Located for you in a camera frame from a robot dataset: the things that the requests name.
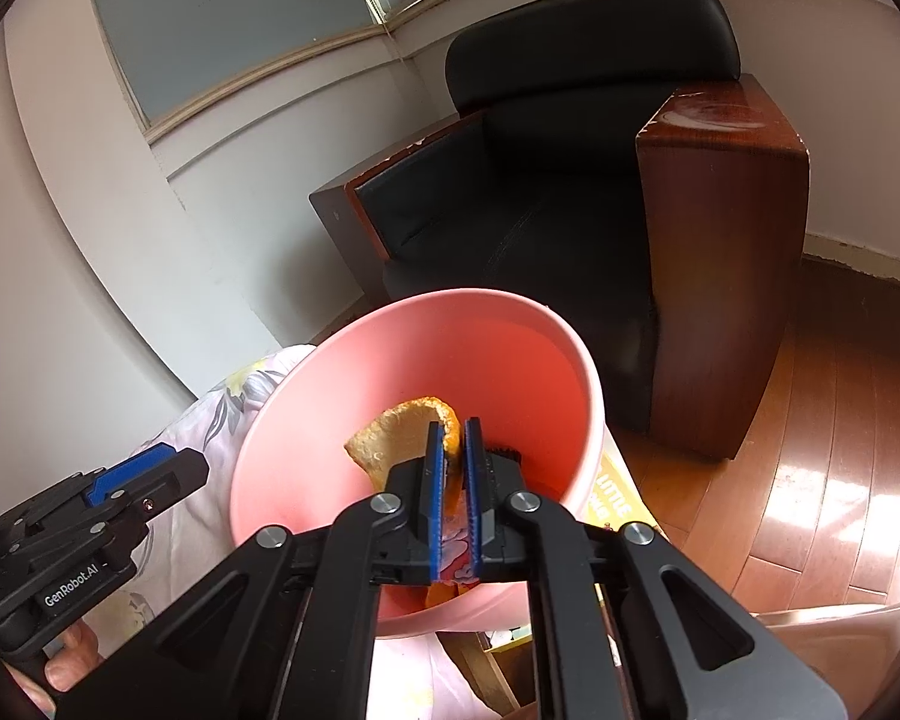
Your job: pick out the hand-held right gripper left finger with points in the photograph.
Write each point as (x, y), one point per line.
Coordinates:
(435, 517)

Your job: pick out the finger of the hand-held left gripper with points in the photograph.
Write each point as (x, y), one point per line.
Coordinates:
(165, 476)

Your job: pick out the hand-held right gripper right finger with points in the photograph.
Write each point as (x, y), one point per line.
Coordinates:
(473, 517)

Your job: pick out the orange peel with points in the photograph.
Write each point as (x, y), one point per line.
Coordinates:
(439, 595)
(390, 435)

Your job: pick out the pink plastic bin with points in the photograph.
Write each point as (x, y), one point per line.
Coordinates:
(330, 420)

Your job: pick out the person's left hand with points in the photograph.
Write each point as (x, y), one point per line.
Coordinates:
(75, 656)

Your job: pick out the floral blanket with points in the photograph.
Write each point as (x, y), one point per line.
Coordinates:
(217, 405)

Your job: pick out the wooden crate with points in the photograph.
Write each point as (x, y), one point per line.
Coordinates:
(495, 671)

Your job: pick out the black armchair with wooden arms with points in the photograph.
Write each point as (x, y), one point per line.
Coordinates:
(540, 187)

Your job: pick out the beige plastic chair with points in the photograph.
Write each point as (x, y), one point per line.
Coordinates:
(855, 630)

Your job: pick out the frosted glass window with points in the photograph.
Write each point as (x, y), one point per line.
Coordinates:
(232, 7)

